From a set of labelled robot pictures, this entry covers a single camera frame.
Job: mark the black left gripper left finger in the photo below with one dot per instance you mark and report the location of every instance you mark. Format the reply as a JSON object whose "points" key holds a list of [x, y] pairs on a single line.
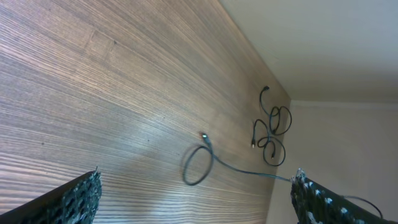
{"points": [[77, 201]]}

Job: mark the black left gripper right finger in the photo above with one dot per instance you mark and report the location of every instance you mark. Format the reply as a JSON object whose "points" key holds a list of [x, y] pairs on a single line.
{"points": [[314, 203]]}

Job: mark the black cable gold plug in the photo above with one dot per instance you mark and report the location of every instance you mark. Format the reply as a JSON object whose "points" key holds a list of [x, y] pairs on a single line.
{"points": [[264, 143]]}

